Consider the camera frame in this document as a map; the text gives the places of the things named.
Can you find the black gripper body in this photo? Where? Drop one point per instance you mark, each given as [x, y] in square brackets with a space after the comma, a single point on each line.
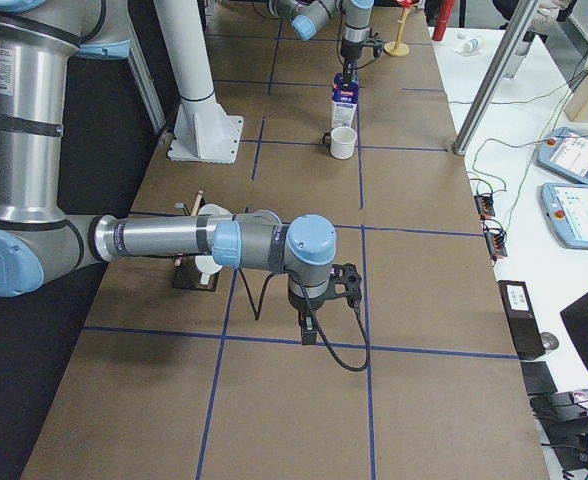
[301, 306]
[349, 53]

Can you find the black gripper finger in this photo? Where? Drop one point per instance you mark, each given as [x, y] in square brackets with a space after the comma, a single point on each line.
[349, 72]
[308, 330]

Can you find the blue white milk carton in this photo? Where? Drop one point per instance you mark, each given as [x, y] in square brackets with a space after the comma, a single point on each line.
[344, 101]

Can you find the white smiley face mug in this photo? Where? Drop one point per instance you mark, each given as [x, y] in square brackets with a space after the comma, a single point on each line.
[341, 142]

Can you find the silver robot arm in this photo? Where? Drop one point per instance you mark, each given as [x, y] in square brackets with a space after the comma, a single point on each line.
[105, 156]
[309, 17]

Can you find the wooden mug tree stand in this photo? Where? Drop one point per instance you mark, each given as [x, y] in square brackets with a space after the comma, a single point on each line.
[398, 48]

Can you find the red bottle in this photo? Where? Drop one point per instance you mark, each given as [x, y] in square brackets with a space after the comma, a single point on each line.
[444, 15]

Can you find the white HOME mug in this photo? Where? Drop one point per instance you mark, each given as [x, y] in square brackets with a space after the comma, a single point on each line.
[207, 268]

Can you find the white small bottle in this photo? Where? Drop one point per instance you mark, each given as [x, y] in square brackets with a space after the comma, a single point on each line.
[469, 45]

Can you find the white ribbed mug left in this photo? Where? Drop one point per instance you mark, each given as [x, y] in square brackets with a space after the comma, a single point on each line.
[211, 210]

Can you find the orange black connector upper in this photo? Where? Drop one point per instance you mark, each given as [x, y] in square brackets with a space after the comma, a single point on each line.
[485, 205]

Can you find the orange black connector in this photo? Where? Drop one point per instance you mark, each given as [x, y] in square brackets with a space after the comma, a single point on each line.
[485, 205]
[495, 238]

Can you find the orange black connector lower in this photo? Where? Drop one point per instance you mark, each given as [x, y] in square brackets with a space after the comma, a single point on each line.
[495, 238]

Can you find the black box with labels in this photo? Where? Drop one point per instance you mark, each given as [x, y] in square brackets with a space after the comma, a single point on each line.
[521, 319]

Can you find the teach pendant far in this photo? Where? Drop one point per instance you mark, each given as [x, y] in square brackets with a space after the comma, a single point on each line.
[565, 153]

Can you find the teach pendant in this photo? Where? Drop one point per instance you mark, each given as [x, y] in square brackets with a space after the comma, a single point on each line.
[565, 153]
[566, 210]

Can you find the teach pendant near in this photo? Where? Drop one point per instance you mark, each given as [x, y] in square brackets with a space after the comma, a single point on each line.
[566, 210]

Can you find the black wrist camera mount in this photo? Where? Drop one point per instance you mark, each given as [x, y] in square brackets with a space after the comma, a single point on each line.
[344, 282]

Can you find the black wire mug rack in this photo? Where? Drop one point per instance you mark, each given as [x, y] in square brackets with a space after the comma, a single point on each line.
[186, 276]

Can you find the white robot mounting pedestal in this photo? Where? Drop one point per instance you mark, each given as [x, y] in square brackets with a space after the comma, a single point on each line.
[203, 131]

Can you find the aluminium frame post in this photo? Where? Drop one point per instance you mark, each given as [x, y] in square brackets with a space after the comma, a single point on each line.
[518, 25]

